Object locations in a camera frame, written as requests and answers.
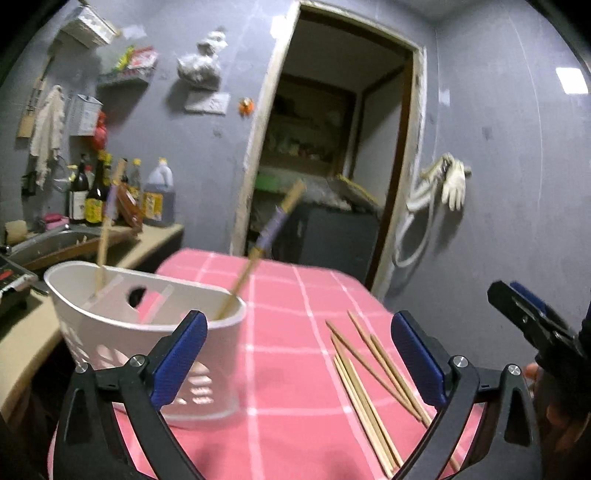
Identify dark bottle white label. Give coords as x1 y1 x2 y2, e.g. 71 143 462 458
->
68 154 90 225

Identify white rubber glove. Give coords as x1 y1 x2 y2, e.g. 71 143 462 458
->
440 154 473 212

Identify wooden chopstick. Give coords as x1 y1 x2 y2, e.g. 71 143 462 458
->
216 178 308 320
95 159 129 298

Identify amber leaning bottle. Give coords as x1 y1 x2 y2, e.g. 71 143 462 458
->
115 184 145 232

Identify colourful snack packets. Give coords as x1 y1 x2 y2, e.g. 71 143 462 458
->
111 46 158 73

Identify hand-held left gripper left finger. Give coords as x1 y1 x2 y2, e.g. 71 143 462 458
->
54 310 208 480

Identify white hose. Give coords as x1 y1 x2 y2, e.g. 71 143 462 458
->
392 154 450 269

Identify yellow sponge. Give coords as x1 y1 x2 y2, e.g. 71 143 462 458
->
4 220 29 244

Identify small bottle yellow cap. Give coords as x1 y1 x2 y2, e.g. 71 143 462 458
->
126 158 144 209

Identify white plastic bag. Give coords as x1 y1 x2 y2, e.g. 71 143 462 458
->
177 30 228 92

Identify steel kitchen sink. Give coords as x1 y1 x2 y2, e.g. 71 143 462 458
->
8 226 139 274

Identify white wall plate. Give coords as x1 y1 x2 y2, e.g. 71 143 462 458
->
185 91 231 115

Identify clear plastic sheet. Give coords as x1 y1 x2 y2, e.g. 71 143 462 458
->
295 176 385 214

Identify red plastic bag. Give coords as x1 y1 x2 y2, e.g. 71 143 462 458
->
93 112 110 151

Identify wooden storage shelves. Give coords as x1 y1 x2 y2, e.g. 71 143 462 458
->
261 76 358 176

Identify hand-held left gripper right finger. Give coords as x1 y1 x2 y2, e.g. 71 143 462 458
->
390 310 541 480

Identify white hanging rag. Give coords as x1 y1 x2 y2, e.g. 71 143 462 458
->
29 85 66 190

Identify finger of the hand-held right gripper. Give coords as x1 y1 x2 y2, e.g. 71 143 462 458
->
488 281 579 358
509 281 568 328

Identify dark bottle yellow label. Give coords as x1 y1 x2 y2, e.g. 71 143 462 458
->
85 152 110 228

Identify pink checked tablecloth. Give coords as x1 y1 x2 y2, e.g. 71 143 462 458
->
51 247 490 480

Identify white light panel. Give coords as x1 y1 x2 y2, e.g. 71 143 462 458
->
555 66 590 96

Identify person's right hand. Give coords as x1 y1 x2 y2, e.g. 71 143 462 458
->
525 363 587 444

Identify green plastic bin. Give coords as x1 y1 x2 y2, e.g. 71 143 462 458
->
253 170 283 193

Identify black cabinet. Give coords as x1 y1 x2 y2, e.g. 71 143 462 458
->
271 202 385 283

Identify wooden door frame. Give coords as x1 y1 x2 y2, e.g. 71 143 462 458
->
229 0 428 298

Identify wooden hanging brush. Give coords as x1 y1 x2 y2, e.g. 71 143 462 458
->
17 55 52 140

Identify pile of chopsticks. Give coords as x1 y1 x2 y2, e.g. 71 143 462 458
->
325 310 462 478

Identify grey wall shelf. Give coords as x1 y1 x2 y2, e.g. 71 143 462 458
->
96 71 154 89

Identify white perforated utensil holder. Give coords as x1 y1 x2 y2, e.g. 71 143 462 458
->
44 261 247 423

